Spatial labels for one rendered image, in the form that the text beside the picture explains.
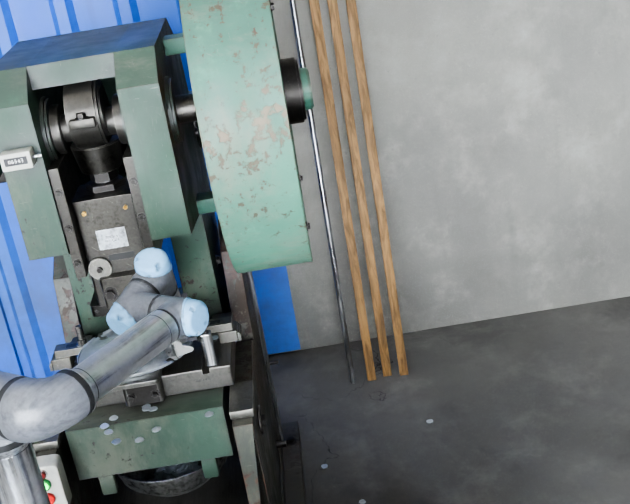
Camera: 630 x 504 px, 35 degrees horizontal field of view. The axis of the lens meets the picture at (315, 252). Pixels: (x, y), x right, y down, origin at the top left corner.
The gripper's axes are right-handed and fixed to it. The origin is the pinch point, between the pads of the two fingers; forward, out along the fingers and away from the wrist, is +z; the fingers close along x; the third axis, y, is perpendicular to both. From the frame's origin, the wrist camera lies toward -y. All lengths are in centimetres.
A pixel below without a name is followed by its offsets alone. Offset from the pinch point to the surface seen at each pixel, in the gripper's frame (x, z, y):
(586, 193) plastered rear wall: 105, 86, 148
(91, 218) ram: 26.6, -23.9, -13.4
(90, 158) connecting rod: 35, -35, -11
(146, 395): -1.2, 12.7, -9.4
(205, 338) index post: 6.4, 4.1, 7.6
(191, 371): 2.4, 11.2, 2.5
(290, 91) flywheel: 35, -45, 39
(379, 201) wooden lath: 94, 59, 67
